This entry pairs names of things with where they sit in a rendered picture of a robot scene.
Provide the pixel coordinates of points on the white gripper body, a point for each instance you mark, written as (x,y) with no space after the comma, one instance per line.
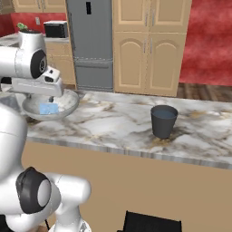
(36,86)

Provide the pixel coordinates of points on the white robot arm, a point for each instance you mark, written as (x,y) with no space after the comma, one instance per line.
(18,181)

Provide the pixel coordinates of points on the pale blue ice cube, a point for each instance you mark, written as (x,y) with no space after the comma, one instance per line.
(49,108)

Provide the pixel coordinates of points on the marbled grey ice bowl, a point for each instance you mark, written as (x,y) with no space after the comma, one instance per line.
(67,104)

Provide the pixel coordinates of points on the dark grey glass of water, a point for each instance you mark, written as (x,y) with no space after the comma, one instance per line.
(163,122)

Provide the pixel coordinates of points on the beige base cupboards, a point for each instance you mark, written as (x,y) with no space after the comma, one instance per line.
(62,60)

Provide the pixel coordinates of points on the black microwave oven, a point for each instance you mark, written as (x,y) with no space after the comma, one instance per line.
(56,29)

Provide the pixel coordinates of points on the green plant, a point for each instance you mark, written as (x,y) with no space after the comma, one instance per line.
(21,26)

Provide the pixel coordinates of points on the grey fridge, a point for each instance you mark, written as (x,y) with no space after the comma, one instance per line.
(92,45)

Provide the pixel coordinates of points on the tall beige cupboard run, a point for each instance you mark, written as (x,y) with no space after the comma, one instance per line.
(149,45)

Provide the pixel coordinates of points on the black chair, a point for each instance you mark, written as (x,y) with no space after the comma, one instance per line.
(151,223)

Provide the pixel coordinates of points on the grey wall socket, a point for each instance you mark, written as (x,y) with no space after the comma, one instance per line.
(37,21)

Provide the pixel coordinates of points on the beige wall cupboards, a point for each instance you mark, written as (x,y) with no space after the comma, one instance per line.
(39,6)

